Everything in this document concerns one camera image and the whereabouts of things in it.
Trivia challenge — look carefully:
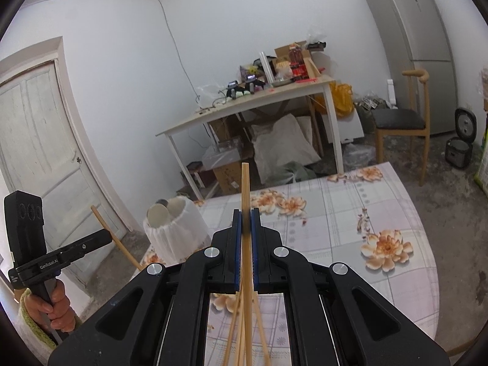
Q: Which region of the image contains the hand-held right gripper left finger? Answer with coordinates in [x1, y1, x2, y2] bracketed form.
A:
[48, 209, 242, 366]

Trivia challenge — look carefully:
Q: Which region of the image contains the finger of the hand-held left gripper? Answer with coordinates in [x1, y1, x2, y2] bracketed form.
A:
[57, 229, 113, 262]

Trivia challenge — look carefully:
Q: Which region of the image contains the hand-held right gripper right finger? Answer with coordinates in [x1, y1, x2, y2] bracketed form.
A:
[252, 209, 446, 366]

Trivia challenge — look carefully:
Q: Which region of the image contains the wooden chopstick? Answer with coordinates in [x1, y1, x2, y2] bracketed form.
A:
[234, 293, 245, 366]
[252, 293, 272, 366]
[240, 163, 254, 366]
[224, 292, 242, 366]
[91, 205, 143, 271]

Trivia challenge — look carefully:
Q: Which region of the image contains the person's left hand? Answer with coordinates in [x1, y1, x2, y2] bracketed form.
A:
[32, 278, 76, 332]

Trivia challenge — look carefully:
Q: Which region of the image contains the white plastic bag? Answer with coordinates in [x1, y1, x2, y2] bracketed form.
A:
[143, 196, 213, 266]

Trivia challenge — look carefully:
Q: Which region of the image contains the brown cardboard box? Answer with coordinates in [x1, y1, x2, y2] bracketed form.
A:
[213, 160, 245, 195]

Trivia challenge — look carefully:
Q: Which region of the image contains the white door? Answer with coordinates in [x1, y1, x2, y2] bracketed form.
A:
[0, 59, 129, 287]

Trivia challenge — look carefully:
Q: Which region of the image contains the dark red box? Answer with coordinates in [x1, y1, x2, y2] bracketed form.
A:
[187, 162, 215, 188]

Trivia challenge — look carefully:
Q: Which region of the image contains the floral tablecloth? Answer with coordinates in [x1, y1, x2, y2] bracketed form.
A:
[131, 162, 441, 366]

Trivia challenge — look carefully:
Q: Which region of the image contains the green vegetable bag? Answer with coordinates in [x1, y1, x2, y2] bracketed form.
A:
[281, 161, 318, 184]

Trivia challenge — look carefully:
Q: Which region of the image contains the grey plastic bag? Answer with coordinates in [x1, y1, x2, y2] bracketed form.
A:
[202, 147, 248, 169]

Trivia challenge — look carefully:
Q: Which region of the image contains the white sack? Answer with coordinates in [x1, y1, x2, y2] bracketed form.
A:
[252, 114, 321, 184]

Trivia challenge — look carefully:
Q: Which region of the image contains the white box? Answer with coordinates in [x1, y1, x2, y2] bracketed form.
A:
[320, 110, 365, 144]

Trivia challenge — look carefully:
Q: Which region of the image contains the white desk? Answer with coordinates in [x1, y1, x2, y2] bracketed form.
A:
[156, 74, 344, 201]

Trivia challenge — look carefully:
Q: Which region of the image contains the clear plastic bag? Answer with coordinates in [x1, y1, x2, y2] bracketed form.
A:
[196, 83, 222, 108]

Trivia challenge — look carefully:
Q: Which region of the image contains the yellow plastic bag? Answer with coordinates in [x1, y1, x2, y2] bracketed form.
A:
[328, 83, 354, 117]

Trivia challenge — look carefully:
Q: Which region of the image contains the grey-green sack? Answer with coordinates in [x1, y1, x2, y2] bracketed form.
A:
[354, 91, 388, 135]

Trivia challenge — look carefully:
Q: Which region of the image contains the white roll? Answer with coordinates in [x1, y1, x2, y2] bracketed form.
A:
[260, 51, 274, 87]

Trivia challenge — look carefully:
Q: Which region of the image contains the cardboard box with snacks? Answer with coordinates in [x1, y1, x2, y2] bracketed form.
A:
[274, 42, 312, 81]

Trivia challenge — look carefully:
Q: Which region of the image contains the wooden chair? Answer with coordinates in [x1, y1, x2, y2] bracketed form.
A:
[371, 69, 431, 186]

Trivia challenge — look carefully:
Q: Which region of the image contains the black rice cooker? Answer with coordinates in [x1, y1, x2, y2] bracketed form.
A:
[445, 107, 478, 169]

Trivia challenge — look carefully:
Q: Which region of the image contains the green printed bag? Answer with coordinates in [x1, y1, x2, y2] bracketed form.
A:
[473, 122, 488, 192]

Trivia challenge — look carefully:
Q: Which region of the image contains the silver refrigerator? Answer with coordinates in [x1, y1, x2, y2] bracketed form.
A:
[362, 0, 459, 136]

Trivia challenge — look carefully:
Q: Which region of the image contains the white wall cable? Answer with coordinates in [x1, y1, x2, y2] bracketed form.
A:
[159, 0, 201, 106]

